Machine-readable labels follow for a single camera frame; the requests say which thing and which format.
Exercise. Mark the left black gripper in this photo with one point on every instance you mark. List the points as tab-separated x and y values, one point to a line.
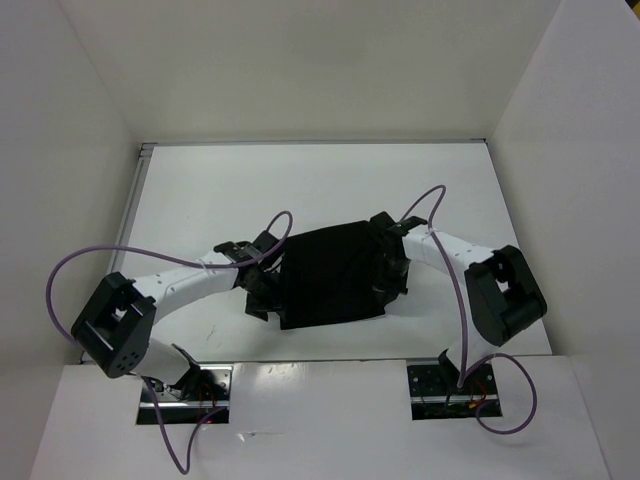
273	302

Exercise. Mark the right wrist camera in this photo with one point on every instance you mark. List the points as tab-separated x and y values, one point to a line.
385	224

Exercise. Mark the black skirt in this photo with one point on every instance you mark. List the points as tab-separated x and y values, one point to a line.
327	277

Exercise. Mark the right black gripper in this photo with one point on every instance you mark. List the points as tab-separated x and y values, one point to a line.
387	291

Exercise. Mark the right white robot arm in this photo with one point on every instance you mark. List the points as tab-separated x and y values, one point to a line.
497	294

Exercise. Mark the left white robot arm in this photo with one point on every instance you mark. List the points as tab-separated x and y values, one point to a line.
115	326

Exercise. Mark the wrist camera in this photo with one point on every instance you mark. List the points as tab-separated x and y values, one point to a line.
246	251
385	224

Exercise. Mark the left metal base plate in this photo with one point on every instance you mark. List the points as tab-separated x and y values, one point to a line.
208	400

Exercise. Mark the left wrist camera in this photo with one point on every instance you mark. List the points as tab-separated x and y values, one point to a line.
246	251

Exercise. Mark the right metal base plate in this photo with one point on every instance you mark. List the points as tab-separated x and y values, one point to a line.
433	397

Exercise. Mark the metal base plate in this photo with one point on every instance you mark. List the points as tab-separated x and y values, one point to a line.
208	400
433	397

